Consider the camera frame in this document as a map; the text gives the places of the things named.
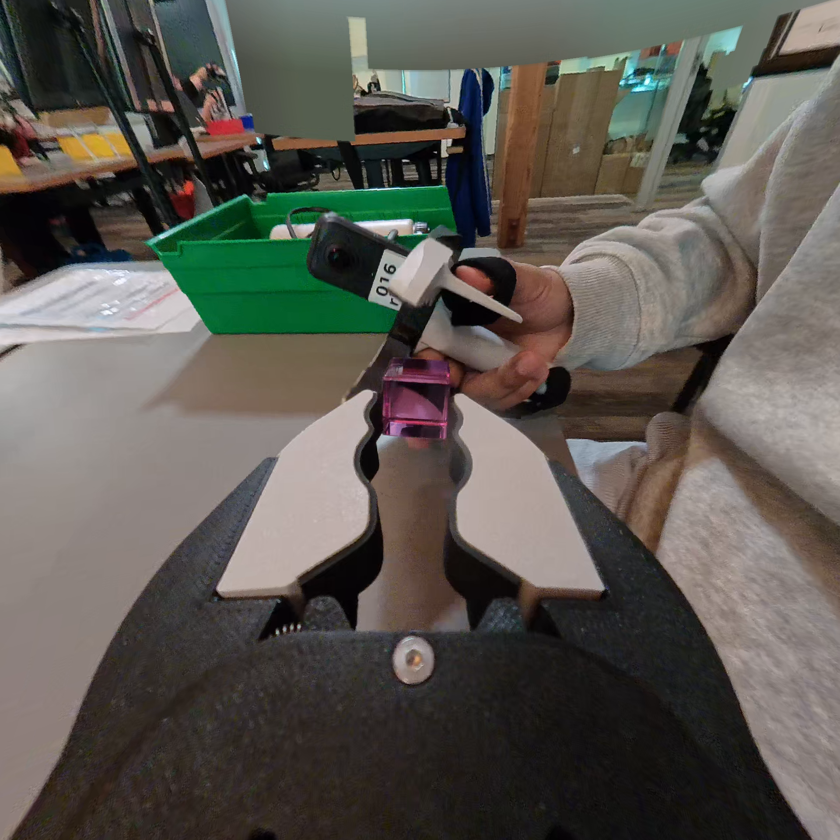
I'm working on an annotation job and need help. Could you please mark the white long object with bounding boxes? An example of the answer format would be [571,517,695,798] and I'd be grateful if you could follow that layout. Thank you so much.
[269,218,432,241]

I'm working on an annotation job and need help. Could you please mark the wooden post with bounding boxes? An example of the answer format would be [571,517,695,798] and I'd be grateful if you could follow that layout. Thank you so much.
[497,63,549,249]

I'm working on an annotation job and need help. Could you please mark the wooden table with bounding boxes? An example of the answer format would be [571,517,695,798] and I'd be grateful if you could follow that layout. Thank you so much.
[262,126,468,191]

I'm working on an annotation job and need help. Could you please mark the blue jacket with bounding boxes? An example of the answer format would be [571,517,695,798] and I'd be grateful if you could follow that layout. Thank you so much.
[445,67,494,247]

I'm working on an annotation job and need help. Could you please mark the person's right forearm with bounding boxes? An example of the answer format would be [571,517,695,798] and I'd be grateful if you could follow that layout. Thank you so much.
[554,190,762,371]

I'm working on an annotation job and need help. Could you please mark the green plastic bin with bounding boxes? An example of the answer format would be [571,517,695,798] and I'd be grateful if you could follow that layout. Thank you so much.
[144,185,457,336]

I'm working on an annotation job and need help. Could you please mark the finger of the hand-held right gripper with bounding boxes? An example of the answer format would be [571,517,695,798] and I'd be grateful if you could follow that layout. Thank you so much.
[344,327,412,403]
[395,238,525,325]

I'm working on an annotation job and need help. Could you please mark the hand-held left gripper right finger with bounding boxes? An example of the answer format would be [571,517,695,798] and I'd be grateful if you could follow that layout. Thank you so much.
[446,392,606,608]

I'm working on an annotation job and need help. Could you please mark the person's right hand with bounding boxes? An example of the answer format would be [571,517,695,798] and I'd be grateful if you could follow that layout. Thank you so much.
[451,261,576,412]

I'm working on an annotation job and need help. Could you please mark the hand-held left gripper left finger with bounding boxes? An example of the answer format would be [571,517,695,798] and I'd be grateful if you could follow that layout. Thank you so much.
[215,392,383,603]

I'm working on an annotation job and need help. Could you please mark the transparent purple cube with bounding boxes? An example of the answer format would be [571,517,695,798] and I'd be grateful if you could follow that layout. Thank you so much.
[381,357,452,439]

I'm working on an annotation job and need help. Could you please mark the white paper sheet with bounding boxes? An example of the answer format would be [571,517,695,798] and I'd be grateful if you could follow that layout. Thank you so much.
[0,262,201,352]

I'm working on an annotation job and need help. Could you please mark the cardboard sheets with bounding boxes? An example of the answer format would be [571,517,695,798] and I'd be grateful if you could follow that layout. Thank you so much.
[538,66,627,198]

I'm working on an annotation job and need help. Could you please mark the yellow tray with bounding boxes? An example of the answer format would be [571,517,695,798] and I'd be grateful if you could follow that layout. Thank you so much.
[56,128,132,158]

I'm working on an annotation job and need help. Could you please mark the black bag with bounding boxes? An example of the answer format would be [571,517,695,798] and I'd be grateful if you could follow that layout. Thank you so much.
[353,92,455,134]

